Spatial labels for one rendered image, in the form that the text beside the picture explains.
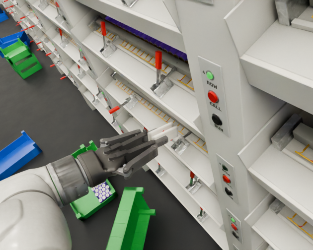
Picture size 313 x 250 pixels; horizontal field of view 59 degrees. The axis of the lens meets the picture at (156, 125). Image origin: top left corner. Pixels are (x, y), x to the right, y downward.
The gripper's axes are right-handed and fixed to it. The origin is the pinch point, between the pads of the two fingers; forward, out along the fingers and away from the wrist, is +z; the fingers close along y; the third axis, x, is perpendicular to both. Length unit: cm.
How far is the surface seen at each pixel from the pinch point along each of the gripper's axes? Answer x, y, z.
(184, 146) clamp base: -6.0, 1.0, 5.3
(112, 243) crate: -48, -12, -17
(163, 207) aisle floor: -62, -22, 10
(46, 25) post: 0, -115, 2
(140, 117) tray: -7.6, -19.3, 4.1
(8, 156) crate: -74, -120, -44
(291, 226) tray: -5.3, 30.8, 7.0
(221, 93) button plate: 23.2, 22.3, -4.5
